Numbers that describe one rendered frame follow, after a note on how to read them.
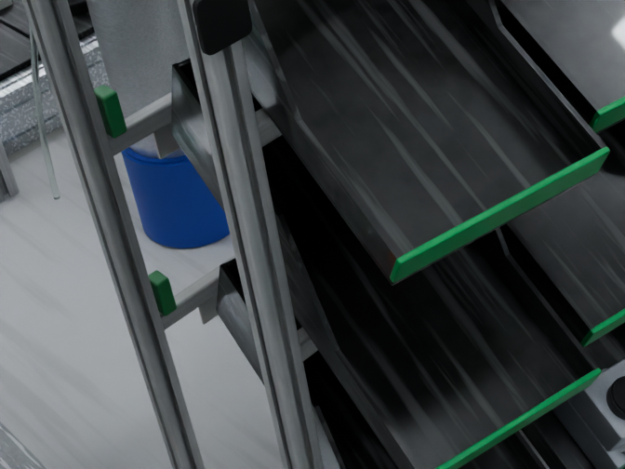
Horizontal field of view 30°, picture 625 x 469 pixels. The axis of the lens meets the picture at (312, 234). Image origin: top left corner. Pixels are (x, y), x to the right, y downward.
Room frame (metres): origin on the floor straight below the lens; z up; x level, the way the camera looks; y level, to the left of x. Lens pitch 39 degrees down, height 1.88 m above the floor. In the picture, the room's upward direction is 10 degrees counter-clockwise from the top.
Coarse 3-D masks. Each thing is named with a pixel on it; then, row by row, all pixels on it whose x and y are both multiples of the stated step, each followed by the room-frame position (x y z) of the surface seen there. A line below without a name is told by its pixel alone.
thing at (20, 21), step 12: (0, 0) 1.88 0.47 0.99; (12, 0) 1.91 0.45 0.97; (72, 0) 1.83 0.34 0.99; (84, 0) 1.82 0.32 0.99; (0, 12) 1.87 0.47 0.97; (12, 12) 1.86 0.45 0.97; (24, 12) 1.86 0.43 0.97; (72, 12) 1.81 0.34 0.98; (84, 12) 1.82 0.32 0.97; (12, 24) 1.82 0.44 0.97; (24, 24) 1.81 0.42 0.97; (84, 24) 1.77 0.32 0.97; (84, 36) 1.75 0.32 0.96
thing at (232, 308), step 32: (224, 288) 0.62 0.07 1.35; (224, 320) 0.63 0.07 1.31; (256, 352) 0.59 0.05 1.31; (320, 384) 0.58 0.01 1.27; (320, 416) 0.51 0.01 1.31; (352, 416) 0.56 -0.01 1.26; (320, 448) 0.52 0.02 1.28; (352, 448) 0.54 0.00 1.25; (384, 448) 0.54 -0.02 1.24; (512, 448) 0.53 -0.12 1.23
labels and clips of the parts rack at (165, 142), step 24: (216, 0) 0.49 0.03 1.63; (240, 0) 0.49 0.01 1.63; (216, 24) 0.49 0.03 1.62; (240, 24) 0.49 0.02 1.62; (216, 48) 0.48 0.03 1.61; (96, 96) 0.64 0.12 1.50; (120, 120) 0.64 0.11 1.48; (168, 144) 0.68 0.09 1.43; (168, 288) 0.64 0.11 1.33; (168, 312) 0.64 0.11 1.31; (216, 312) 0.68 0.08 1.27
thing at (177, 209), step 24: (144, 168) 1.28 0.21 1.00; (168, 168) 1.27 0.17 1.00; (192, 168) 1.27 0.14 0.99; (144, 192) 1.29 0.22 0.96; (168, 192) 1.27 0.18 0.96; (192, 192) 1.27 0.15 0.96; (144, 216) 1.31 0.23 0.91; (168, 216) 1.28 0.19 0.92; (192, 216) 1.27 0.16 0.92; (216, 216) 1.28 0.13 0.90; (168, 240) 1.28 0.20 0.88; (192, 240) 1.27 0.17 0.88; (216, 240) 1.28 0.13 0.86
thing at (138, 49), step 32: (96, 0) 1.30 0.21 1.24; (128, 0) 1.28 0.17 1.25; (160, 0) 1.29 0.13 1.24; (96, 32) 1.32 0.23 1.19; (128, 32) 1.28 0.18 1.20; (160, 32) 1.28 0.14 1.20; (128, 64) 1.29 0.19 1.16; (160, 64) 1.28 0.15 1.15; (128, 96) 1.29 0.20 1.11; (160, 96) 1.28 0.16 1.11
